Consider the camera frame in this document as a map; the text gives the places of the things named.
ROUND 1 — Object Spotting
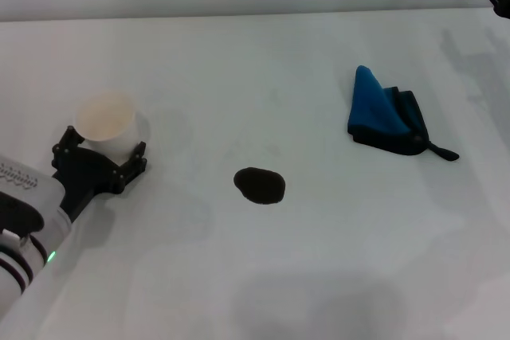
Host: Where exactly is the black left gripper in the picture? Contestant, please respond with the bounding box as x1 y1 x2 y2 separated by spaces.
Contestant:
51 126 149 224

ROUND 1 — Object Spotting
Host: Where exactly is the white paper cup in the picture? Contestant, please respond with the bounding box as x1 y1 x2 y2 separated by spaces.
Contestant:
75 88 139 162

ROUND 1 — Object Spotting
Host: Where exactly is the blue rag with dark trim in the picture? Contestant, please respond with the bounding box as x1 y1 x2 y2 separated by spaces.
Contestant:
346 64 461 163

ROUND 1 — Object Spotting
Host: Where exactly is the black water stain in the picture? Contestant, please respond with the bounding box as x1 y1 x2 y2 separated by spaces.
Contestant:
233 166 288 205

